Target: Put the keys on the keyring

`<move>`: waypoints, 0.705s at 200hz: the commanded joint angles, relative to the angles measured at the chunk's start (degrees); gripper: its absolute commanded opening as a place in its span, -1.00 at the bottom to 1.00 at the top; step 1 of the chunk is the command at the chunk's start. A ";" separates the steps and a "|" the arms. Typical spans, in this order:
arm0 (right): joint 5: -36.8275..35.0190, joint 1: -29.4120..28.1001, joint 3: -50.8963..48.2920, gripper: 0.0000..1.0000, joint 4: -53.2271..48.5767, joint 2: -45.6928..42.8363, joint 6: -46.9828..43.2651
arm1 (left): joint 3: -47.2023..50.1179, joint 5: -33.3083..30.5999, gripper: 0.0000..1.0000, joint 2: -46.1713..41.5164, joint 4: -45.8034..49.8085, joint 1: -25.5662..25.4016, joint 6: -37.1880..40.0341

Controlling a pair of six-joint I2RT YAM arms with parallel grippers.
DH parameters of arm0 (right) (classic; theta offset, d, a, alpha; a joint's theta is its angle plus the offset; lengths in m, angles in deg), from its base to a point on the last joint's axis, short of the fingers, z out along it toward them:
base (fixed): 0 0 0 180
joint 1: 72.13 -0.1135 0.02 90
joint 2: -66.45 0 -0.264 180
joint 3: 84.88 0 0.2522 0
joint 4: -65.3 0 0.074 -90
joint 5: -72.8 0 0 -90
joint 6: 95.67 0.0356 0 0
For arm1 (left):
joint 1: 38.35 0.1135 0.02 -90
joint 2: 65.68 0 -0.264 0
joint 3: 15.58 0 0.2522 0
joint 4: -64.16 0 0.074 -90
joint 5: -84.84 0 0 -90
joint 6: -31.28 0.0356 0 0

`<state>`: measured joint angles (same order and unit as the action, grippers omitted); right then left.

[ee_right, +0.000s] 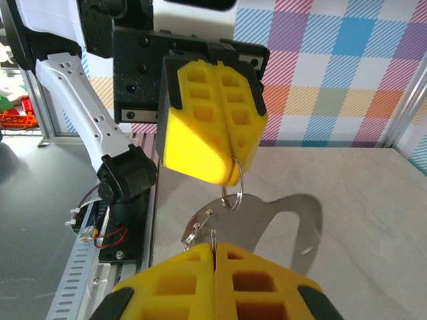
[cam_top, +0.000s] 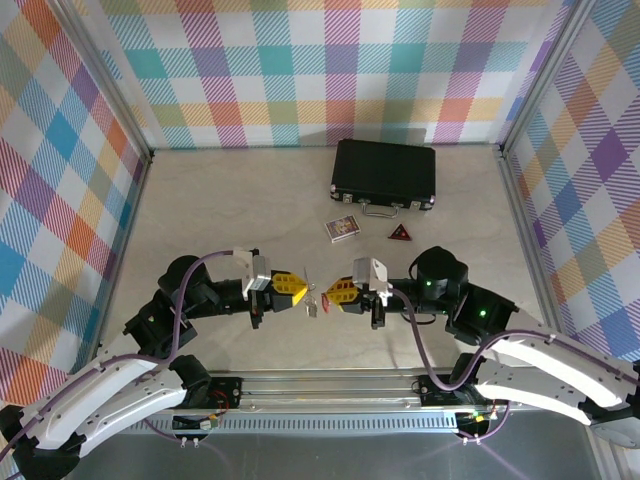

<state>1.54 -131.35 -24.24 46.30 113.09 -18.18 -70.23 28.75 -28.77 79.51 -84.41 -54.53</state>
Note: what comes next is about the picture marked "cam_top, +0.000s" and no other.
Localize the clear plastic bag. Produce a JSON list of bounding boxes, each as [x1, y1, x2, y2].
[[301, 266, 322, 320]]

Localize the playing card box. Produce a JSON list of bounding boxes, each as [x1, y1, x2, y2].
[[323, 214, 364, 245]]

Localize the black carry case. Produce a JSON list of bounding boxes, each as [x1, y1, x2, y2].
[[329, 138, 437, 220]]

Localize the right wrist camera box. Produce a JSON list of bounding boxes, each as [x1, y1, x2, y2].
[[352, 256, 389, 294]]

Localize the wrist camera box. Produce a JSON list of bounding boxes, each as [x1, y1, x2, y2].
[[249, 254, 274, 296], [352, 256, 389, 294]]

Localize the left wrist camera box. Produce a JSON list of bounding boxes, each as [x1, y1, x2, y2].
[[249, 254, 274, 296]]

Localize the aluminium mounting rail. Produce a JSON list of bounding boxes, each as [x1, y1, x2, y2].
[[164, 369, 609, 416]]

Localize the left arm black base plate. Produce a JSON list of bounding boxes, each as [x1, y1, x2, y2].
[[199, 375, 245, 411]]

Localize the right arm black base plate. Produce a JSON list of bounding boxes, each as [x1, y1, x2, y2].
[[417, 372, 482, 407]]

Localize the slotted grey cable duct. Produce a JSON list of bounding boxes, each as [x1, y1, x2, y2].
[[134, 417, 460, 435]]

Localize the wired connector cluster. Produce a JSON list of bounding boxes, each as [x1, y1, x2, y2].
[[172, 413, 221, 435], [457, 409, 497, 437]]

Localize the aluminium frame post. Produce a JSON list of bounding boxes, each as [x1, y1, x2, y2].
[[497, 0, 597, 157], [43, 0, 156, 162]]

